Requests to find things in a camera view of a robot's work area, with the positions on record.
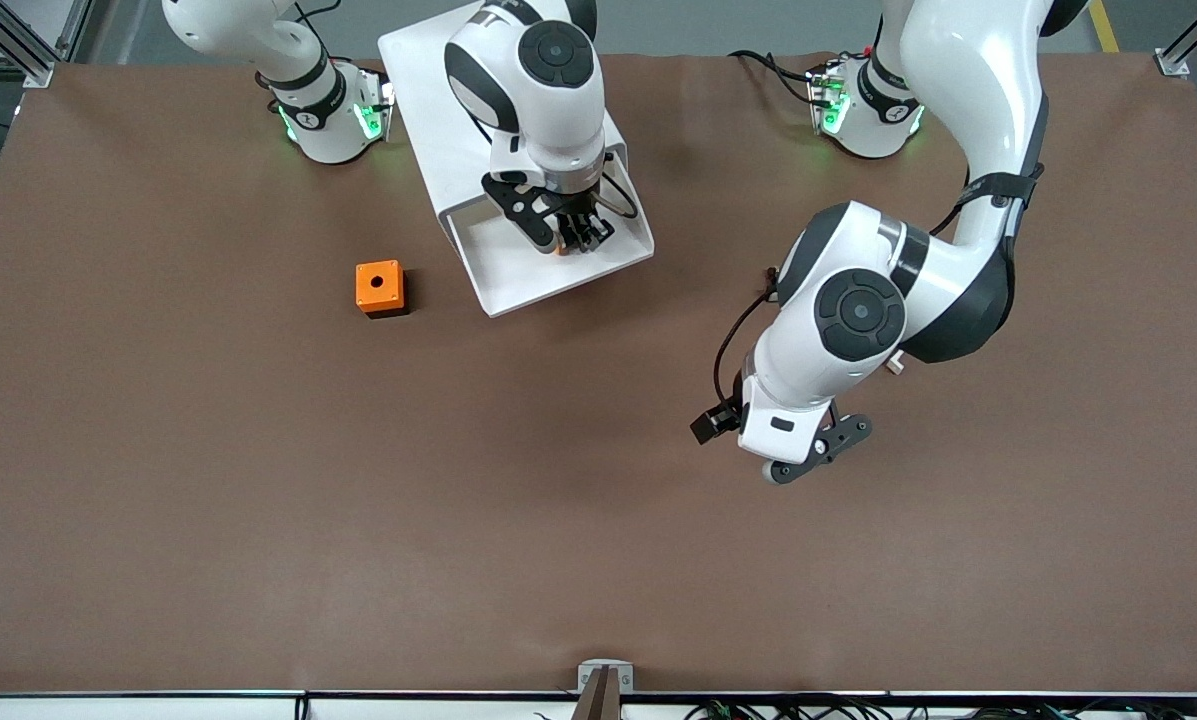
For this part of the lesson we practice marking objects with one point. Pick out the white plastic drawer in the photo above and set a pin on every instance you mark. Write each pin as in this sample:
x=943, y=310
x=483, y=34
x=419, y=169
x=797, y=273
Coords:
x=528, y=275

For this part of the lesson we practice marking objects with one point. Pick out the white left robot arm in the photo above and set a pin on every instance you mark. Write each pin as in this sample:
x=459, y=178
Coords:
x=958, y=100

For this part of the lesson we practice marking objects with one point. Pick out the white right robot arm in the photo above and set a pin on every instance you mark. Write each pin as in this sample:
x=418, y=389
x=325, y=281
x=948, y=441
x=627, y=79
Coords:
x=548, y=90

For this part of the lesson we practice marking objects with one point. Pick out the white drawer cabinet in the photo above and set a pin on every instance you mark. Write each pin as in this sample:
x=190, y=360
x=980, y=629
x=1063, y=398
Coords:
x=428, y=110

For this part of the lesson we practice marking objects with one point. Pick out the white curved plastic clamp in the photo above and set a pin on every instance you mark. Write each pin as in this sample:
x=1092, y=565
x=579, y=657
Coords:
x=895, y=365

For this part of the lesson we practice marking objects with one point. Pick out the brown mounting bar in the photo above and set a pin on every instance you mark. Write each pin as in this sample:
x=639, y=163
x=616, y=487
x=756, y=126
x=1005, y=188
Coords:
x=601, y=700

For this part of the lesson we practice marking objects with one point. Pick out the orange button enclosure box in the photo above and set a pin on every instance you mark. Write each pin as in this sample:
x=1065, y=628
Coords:
x=378, y=285

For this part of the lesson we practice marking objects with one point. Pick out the grey metal bracket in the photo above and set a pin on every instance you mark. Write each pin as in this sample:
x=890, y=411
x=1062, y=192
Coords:
x=588, y=672

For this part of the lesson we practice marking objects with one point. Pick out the aluminium frame profile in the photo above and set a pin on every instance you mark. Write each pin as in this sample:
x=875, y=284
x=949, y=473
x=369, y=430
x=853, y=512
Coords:
x=18, y=40
x=1183, y=50

